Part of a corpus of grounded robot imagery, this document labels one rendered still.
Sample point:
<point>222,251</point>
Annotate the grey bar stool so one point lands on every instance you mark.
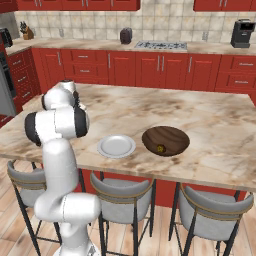
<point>123,203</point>
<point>213,216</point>
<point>29,186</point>

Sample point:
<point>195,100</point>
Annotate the white round plate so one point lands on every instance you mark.
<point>116,146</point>

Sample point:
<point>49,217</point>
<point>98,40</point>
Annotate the red side drawer run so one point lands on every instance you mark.
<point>22,78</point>

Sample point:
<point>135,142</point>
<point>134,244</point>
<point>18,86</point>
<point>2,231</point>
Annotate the grey wall socket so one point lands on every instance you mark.
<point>61,32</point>
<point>205,35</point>

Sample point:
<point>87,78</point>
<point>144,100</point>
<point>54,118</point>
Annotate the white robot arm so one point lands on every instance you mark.
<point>60,160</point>

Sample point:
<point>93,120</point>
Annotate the dark brown wooden bowl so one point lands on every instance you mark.
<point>165,140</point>

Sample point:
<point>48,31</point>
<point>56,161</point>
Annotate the black coffee machine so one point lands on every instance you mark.
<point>242,33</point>

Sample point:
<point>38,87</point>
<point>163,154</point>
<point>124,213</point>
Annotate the red kitchen island base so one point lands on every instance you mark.
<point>164,193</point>

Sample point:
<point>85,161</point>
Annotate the steel gas hob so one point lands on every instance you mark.
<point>161,45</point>

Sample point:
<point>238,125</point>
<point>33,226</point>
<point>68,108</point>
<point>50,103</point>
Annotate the red lower cupboard run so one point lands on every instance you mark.
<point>146,68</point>

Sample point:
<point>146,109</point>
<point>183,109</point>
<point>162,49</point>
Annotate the wooden knife block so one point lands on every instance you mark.
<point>26,32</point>

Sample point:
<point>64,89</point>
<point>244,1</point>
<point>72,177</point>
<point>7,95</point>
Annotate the red upper cupboard run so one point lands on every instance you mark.
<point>76,4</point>
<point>225,4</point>

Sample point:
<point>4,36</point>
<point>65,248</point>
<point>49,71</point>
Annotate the red cupboard run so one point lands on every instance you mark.
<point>225,4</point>
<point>76,4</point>
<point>146,68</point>

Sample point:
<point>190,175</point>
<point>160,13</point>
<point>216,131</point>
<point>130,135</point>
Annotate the steel built-in oven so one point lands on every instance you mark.
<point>6,86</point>

